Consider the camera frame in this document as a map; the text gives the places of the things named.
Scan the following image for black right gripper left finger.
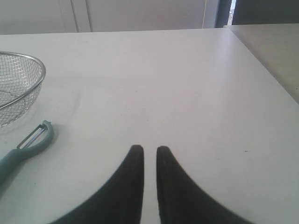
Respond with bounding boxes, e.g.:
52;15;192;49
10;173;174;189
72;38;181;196
53;145;144;224

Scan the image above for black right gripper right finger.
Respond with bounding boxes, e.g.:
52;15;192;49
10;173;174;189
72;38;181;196
156;146;248;224

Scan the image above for teal vegetable peeler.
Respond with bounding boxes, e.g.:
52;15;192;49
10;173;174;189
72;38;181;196
0;120;54;186

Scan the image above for metal wire mesh basket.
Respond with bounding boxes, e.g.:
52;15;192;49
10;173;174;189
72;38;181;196
0;51;46;127

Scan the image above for window with dark frame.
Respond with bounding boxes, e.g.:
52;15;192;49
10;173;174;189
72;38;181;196
215;0;299;28

